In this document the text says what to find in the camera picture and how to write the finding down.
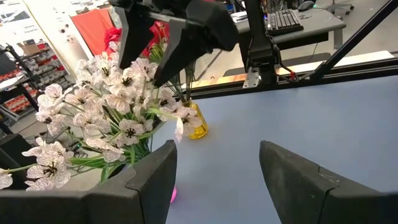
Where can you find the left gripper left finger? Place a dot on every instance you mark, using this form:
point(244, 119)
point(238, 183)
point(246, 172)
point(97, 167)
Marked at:
point(109, 205)

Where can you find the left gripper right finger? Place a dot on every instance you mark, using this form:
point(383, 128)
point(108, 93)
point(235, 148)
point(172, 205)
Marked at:
point(311, 199)

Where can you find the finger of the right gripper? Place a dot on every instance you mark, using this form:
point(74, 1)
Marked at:
point(133, 34)
point(192, 37)

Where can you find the red artificial flower bunch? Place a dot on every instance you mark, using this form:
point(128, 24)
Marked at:
point(112, 35)
point(158, 31)

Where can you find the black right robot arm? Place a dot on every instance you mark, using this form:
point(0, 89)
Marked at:
point(259, 40)

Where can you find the pink glass vase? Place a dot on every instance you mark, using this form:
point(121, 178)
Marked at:
point(173, 195)

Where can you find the yellow glass vase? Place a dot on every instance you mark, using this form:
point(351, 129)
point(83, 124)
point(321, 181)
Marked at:
point(200, 124)

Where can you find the orange partition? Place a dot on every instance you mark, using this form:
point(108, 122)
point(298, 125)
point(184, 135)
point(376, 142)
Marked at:
point(93, 28)

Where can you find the parts bin shelf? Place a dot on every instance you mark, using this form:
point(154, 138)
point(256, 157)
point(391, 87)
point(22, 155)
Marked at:
point(46, 67)

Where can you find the black keyboard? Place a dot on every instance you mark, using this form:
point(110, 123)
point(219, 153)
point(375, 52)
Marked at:
point(284, 20)

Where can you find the blue table mat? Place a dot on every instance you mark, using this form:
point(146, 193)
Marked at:
point(233, 140)

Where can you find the cardboard box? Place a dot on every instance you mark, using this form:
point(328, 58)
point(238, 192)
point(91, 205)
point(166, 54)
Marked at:
point(29, 48)

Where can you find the black box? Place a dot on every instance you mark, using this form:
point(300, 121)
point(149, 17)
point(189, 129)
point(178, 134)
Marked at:
point(12, 149)

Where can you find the black computer mouse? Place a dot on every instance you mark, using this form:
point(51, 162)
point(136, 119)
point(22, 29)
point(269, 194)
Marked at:
point(306, 5)

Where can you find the grey desk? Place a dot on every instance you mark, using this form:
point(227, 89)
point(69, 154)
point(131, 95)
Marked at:
point(317, 25)

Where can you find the silver metal bracket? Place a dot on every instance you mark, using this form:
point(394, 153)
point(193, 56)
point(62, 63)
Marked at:
point(252, 79)

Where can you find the black aluminium table frame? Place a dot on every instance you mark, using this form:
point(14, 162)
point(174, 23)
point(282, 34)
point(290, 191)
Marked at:
point(342, 73)

